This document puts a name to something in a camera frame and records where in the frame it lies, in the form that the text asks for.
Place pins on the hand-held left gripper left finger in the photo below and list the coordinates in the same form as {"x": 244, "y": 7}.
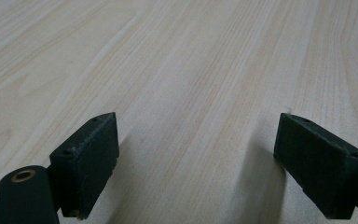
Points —
{"x": 85, "y": 161}

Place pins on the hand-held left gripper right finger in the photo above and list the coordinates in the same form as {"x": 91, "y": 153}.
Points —
{"x": 317, "y": 161}

